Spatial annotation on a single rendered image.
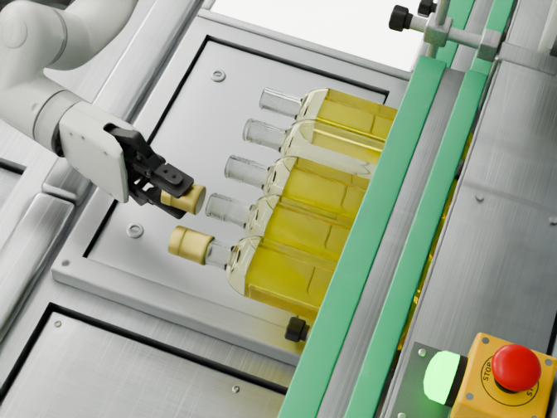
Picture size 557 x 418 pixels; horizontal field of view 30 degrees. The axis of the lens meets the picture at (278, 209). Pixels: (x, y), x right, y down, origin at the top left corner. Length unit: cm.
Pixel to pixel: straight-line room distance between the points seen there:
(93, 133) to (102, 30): 18
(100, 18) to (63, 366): 43
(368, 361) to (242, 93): 61
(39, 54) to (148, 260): 29
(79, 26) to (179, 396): 47
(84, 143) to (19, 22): 16
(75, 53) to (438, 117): 47
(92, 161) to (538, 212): 52
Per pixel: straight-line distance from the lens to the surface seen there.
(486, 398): 87
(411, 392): 94
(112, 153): 120
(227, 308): 127
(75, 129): 122
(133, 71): 151
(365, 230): 103
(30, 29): 126
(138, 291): 129
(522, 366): 86
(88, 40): 134
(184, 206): 120
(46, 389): 129
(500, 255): 102
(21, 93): 128
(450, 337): 97
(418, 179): 108
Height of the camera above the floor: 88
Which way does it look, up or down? 9 degrees up
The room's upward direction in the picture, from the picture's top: 72 degrees counter-clockwise
